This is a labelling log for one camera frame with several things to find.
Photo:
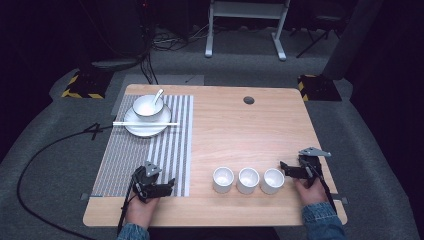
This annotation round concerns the white bowl dark rim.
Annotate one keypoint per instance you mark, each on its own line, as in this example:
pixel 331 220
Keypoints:
pixel 146 108

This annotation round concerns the grey table edge bracket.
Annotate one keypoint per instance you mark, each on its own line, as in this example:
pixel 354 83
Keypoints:
pixel 85 196
pixel 344 200

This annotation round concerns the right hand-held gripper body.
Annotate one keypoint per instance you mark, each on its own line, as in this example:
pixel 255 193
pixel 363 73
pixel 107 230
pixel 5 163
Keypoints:
pixel 310 166

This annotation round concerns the person's right hand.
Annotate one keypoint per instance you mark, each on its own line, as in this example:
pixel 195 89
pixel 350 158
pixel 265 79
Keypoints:
pixel 311 194

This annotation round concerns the black yellow striped base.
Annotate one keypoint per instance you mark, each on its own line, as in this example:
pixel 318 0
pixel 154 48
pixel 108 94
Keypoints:
pixel 87 86
pixel 320 88

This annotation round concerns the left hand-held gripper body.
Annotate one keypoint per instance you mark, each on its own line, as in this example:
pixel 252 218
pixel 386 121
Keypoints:
pixel 146 181

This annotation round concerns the dark tripod stand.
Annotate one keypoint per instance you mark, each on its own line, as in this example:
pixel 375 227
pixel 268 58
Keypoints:
pixel 316 36

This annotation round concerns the white ceramic spoon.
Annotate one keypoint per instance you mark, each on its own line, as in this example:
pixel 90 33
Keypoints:
pixel 158 96

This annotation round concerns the grey column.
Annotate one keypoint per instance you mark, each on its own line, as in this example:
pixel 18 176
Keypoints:
pixel 353 40

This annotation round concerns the white metal desk frame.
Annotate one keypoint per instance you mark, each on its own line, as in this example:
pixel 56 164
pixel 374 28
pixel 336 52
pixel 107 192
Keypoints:
pixel 246 10

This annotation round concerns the grey striped placemat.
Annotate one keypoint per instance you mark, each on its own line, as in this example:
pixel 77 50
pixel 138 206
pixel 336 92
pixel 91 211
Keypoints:
pixel 173 150

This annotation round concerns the white plate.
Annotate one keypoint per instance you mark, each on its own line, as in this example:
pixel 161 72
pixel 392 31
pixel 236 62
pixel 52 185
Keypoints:
pixel 146 129

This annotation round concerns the white chopsticks pair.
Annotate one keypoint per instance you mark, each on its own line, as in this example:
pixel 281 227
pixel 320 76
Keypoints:
pixel 146 123

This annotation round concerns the white cup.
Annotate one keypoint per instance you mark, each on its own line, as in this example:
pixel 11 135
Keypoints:
pixel 272 180
pixel 223 179
pixel 248 180

